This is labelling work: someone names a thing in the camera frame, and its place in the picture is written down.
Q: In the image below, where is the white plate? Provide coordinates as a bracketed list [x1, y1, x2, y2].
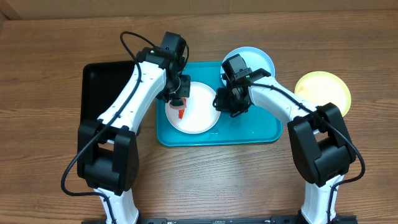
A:
[165, 82, 221, 134]

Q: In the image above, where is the yellow-green plate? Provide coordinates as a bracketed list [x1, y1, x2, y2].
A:
[294, 71, 351, 117]

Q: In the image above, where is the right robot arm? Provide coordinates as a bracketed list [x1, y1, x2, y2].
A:
[213, 54, 357, 223]

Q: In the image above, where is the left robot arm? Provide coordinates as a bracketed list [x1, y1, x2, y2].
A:
[64, 32, 190, 223]

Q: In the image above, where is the teal serving tray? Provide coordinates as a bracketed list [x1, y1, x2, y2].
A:
[155, 61, 284, 147]

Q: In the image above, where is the black rectangular tray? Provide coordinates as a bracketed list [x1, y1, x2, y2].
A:
[80, 61, 134, 123]

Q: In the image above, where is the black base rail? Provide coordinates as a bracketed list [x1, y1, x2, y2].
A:
[81, 215, 358, 224]

